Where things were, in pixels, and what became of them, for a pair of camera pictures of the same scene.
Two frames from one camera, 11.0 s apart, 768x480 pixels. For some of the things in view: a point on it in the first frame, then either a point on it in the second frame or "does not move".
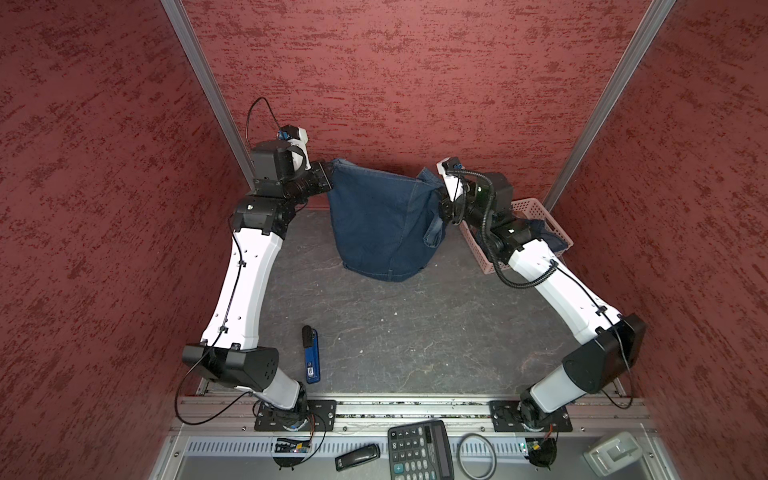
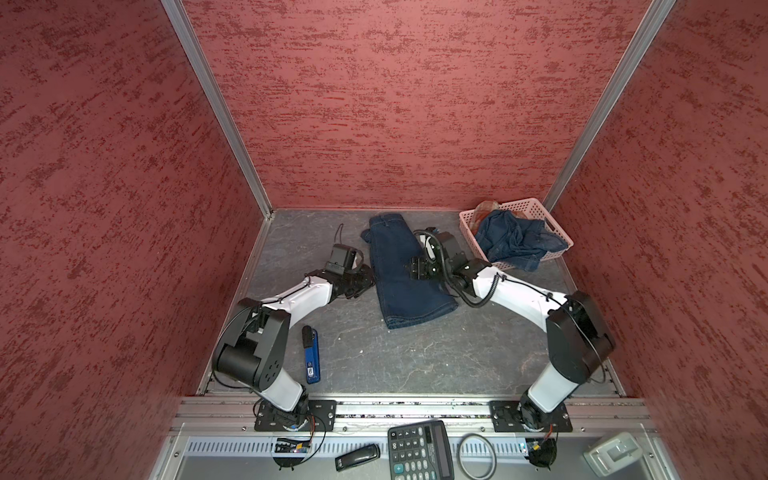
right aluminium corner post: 655,18 does not move
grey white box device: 612,452 does not move
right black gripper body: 467,206 → 429,269
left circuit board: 287,445 does not move
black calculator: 420,451 does not move
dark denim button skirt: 390,227 → 404,301
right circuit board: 542,452 does not move
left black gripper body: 305,183 → 358,281
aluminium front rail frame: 213,438 does not move
